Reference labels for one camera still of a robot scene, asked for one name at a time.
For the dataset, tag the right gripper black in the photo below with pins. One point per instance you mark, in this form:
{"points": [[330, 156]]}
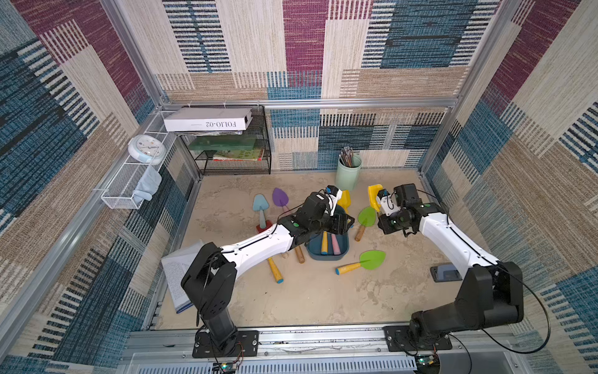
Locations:
{"points": [[385, 224]]}

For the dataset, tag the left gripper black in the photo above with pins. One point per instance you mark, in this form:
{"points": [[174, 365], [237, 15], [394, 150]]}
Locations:
{"points": [[339, 224]]}

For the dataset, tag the yellow shovel blue tip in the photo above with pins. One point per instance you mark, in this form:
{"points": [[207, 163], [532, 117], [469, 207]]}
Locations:
{"points": [[275, 271], [345, 200]]}

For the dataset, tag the green trowel wooden handle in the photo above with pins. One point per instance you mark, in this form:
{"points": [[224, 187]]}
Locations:
{"points": [[299, 254], [366, 218]]}

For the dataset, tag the purple trowel pink handle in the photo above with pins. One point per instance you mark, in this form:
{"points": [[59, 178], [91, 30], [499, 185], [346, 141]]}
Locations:
{"points": [[280, 198], [335, 245]]}

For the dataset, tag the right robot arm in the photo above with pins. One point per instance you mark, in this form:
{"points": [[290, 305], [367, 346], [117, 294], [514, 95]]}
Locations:
{"points": [[491, 291]]}

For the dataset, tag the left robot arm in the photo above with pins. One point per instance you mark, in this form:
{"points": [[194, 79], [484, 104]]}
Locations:
{"points": [[209, 281]]}

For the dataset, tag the dark teal storage box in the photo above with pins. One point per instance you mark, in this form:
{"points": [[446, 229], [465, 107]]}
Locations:
{"points": [[313, 247]]}

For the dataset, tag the white folio box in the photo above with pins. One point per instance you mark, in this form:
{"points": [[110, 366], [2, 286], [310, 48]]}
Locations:
{"points": [[208, 119]]}

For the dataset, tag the mint green pencil cup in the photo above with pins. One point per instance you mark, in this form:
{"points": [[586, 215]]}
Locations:
{"points": [[347, 174]]}

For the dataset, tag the light blue trowel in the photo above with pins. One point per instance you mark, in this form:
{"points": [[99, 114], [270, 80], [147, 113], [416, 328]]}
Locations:
{"points": [[260, 205]]}

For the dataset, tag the dark smartphone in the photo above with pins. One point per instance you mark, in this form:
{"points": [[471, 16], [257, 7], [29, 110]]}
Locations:
{"points": [[445, 273]]}

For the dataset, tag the colored pencils bundle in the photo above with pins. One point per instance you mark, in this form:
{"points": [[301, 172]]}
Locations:
{"points": [[347, 157]]}

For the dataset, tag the colourful book on shelf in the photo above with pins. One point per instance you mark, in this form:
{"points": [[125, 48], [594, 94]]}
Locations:
{"points": [[241, 155]]}

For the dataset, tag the green book on shelf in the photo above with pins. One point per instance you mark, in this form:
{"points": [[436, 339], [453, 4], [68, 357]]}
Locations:
{"points": [[222, 143]]}

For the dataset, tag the open white book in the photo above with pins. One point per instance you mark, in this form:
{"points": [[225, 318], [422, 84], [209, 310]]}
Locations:
{"points": [[175, 266]]}

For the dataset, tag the light blue cloth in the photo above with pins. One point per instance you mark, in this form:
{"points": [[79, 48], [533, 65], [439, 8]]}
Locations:
{"points": [[147, 186]]}

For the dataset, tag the white round clock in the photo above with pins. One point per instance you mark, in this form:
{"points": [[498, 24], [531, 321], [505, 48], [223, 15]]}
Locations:
{"points": [[146, 149]]}

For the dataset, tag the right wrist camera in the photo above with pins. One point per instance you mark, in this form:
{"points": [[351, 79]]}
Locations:
{"points": [[387, 202]]}

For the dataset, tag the red shovel wooden handle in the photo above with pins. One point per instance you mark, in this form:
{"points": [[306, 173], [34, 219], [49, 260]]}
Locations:
{"points": [[261, 229]]}

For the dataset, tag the green trowel yellow handle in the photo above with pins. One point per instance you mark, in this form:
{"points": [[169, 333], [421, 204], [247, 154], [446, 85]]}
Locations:
{"points": [[369, 260]]}

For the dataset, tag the black wire shelf rack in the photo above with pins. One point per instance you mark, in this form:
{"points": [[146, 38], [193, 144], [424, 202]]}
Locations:
{"points": [[258, 128]]}

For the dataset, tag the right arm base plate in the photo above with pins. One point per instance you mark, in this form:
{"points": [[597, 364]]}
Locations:
{"points": [[400, 338]]}

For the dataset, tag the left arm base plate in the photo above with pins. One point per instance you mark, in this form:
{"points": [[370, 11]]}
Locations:
{"points": [[242, 344]]}

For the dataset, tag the white wire basket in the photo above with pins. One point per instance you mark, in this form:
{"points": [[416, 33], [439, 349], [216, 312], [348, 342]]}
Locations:
{"points": [[118, 193]]}

